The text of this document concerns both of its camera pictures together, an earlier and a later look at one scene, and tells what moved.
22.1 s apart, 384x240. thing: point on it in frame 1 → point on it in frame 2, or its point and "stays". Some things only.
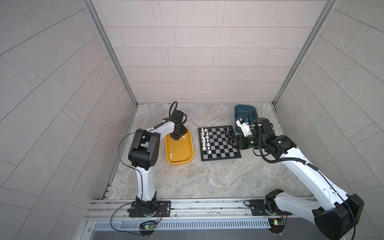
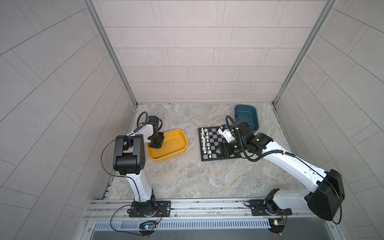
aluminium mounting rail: (182, 209) stays
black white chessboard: (213, 144) stays
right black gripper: (236, 140) → (227, 152)
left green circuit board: (148, 225) stays
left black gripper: (183, 130) → (159, 144)
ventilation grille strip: (188, 224) stays
